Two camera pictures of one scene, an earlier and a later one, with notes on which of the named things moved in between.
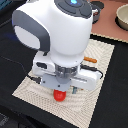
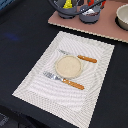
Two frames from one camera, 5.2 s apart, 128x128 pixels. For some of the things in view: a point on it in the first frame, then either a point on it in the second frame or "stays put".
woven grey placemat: (79, 105) stays put
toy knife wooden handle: (93, 60) stays put
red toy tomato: (58, 95) to (91, 2)
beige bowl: (121, 17) stays put
